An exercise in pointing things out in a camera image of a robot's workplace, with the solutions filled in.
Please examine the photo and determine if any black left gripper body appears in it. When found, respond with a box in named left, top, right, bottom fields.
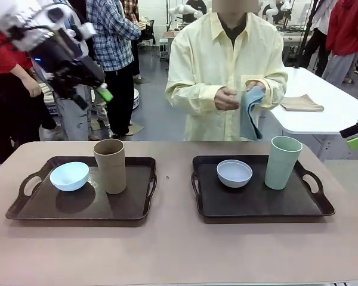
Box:
left=29, top=37, right=106, bottom=101

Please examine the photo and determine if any blue cloth mat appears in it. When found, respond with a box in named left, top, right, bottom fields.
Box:
left=239, top=86, right=266, bottom=141

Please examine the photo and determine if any person's right forearm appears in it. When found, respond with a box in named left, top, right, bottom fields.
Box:
left=165, top=79, right=227, bottom=108

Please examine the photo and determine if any person's left forearm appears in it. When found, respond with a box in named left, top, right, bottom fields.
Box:
left=261, top=74, right=288, bottom=108

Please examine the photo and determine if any beige cloth mat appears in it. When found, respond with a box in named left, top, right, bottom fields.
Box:
left=280, top=94, right=325, bottom=113

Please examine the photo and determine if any dark brown tray, worn print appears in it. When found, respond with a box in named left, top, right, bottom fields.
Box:
left=5, top=156, right=158, bottom=221

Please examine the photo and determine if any dark brown plain tray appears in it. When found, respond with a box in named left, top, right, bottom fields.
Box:
left=191, top=154, right=336, bottom=217

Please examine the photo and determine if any person's left hand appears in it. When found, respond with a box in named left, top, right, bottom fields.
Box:
left=246, top=79, right=267, bottom=94

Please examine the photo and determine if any person's right hand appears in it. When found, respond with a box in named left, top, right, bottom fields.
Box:
left=214, top=87, right=241, bottom=111

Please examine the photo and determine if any bystander in grey jeans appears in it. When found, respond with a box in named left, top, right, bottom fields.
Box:
left=52, top=44, right=93, bottom=141

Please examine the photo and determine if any bystander in plaid shirt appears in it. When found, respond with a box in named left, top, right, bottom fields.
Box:
left=85, top=0, right=143, bottom=138

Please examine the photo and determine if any white table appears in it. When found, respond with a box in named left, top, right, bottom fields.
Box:
left=268, top=66, right=358, bottom=163

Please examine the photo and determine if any bystander in red shirt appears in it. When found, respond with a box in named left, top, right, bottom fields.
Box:
left=0, top=28, right=58, bottom=164

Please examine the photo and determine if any brown tall cup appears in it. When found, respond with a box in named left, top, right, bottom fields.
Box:
left=92, top=138, right=127, bottom=195

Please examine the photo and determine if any light blue bowl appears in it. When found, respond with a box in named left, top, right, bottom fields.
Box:
left=50, top=161, right=90, bottom=192

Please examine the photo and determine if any green tall cup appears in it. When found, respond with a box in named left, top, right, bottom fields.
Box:
left=264, top=135, right=303, bottom=191

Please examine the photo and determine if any black stand pole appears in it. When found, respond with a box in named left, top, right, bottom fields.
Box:
left=294, top=0, right=320, bottom=70

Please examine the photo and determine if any bystander in black trousers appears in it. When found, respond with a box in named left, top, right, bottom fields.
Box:
left=301, top=0, right=335, bottom=79

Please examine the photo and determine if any bystander in red jacket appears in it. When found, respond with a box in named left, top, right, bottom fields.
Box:
left=321, top=0, right=358, bottom=87

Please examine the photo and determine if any person in yellow shirt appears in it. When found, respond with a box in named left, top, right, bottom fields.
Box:
left=165, top=0, right=289, bottom=142

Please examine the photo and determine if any grey background workbench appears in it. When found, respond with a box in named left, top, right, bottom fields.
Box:
left=279, top=25, right=313, bottom=67

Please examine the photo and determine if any grey blue bowl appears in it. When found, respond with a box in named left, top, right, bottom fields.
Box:
left=216, top=159, right=254, bottom=188

